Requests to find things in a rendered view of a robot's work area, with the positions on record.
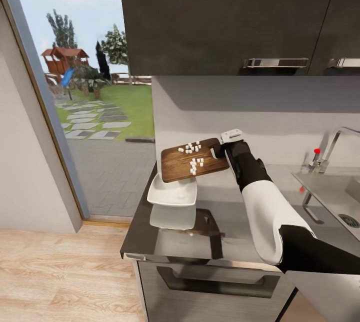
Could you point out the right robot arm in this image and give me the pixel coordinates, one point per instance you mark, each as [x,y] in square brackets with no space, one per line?
[327,276]

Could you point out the cutting board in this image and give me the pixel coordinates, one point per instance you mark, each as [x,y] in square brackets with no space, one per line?
[176,162]

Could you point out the cabinet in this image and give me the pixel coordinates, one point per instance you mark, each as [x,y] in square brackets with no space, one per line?
[242,37]

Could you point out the bowl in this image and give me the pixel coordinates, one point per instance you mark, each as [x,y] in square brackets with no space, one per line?
[175,194]

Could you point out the dishwasher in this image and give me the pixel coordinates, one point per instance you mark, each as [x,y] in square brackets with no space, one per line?
[177,292]

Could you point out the fixed window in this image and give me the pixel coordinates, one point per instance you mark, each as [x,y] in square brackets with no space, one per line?
[99,117]

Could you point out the drop in sink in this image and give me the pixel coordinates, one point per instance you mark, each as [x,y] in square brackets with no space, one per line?
[339,193]

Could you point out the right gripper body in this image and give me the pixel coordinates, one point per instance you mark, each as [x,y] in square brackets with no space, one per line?
[219,150]

